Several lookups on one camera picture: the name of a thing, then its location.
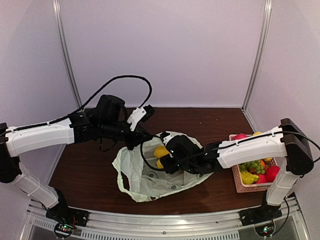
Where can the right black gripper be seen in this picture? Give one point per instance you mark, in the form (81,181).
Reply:
(168,167)

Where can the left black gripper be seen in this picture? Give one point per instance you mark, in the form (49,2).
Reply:
(136,138)

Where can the yellow lemon toy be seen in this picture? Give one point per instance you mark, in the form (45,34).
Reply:
(267,159)
(160,152)

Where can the light green plastic bag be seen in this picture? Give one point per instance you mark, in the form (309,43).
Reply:
(143,184)

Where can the yellow mango toy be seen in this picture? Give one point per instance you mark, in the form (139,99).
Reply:
(159,164)

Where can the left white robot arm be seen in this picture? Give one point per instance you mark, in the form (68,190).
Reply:
(108,120)

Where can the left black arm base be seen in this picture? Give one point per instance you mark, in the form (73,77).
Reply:
(67,218)

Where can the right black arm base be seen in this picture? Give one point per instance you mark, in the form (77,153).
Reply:
(262,217)

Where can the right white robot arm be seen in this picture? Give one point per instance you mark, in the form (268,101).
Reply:
(286,140)

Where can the peach fruit in bag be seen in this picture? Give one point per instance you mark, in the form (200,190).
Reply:
(240,136)

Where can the red plush fruit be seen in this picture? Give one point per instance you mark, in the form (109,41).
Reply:
(271,173)

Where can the pink plastic basket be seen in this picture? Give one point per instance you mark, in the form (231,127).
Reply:
(259,186)

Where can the yellow banana toy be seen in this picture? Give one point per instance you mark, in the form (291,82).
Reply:
(249,178)

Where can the green grapes toy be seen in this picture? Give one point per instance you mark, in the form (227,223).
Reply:
(252,167)

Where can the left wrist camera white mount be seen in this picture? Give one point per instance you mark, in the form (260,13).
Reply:
(140,114)

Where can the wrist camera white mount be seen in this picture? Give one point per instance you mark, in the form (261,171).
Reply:
(140,114)
(166,137)

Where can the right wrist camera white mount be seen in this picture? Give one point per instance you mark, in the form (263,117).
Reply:
(166,137)

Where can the curved aluminium rail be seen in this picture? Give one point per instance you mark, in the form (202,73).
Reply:
(225,225)

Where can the left aluminium frame post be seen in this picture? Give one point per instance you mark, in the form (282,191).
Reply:
(65,52)

